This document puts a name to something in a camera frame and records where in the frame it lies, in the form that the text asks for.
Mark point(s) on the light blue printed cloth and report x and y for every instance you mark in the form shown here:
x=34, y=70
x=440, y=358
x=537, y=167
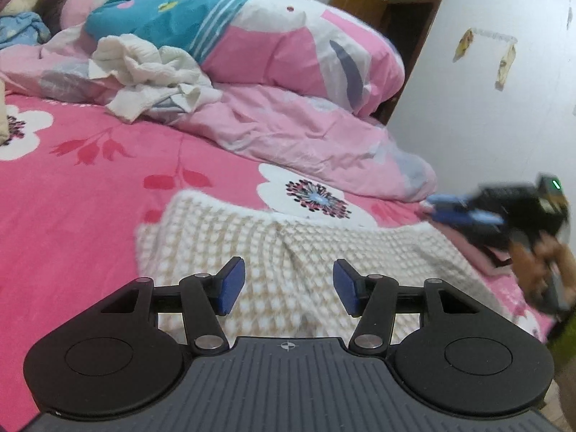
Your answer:
x=22, y=29

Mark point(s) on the beige white checkered sweater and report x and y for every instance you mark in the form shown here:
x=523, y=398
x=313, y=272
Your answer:
x=292, y=252

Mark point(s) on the pink floral blanket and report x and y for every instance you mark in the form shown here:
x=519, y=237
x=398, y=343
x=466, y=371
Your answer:
x=67, y=198

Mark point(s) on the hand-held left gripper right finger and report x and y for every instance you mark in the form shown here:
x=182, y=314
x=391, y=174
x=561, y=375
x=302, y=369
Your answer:
x=346, y=285

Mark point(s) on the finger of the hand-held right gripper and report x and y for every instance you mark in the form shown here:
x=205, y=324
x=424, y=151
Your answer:
x=468, y=217

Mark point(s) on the person's right hand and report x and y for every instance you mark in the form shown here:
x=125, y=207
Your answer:
x=533, y=270

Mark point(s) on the white knit sweater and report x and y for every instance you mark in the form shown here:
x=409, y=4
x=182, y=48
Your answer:
x=148, y=67

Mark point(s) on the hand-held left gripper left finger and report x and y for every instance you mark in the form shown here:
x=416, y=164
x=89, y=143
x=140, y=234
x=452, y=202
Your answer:
x=231, y=283

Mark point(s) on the brown plush toy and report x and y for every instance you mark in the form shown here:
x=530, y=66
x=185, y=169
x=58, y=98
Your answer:
x=49, y=4

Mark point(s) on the light blue folded garment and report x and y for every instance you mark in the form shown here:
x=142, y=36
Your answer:
x=445, y=199

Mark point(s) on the pink teal printed quilt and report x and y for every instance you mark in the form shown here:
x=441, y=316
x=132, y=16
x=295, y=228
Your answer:
x=292, y=135

